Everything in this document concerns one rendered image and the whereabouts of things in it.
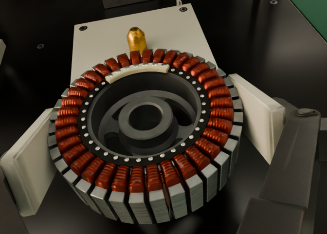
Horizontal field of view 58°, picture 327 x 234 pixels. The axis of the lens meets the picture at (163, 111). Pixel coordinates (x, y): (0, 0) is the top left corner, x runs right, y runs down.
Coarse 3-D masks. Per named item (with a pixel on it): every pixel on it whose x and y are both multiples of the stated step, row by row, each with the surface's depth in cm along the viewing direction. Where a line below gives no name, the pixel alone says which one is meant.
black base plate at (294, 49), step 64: (0, 0) 46; (64, 0) 44; (192, 0) 40; (256, 0) 38; (0, 64) 36; (64, 64) 34; (256, 64) 31; (320, 64) 30; (0, 128) 29; (64, 192) 24; (256, 192) 22; (320, 192) 21
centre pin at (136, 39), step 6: (132, 30) 30; (138, 30) 30; (132, 36) 30; (138, 36) 30; (144, 36) 31; (132, 42) 31; (138, 42) 31; (144, 42) 31; (132, 48) 31; (138, 48) 31; (144, 48) 32
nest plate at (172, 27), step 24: (96, 24) 37; (120, 24) 36; (144, 24) 35; (168, 24) 35; (192, 24) 34; (96, 48) 33; (120, 48) 33; (168, 48) 32; (192, 48) 32; (72, 72) 31
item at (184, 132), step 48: (96, 96) 18; (144, 96) 20; (192, 96) 18; (48, 144) 16; (96, 144) 16; (144, 144) 17; (192, 144) 15; (96, 192) 14; (144, 192) 14; (192, 192) 14
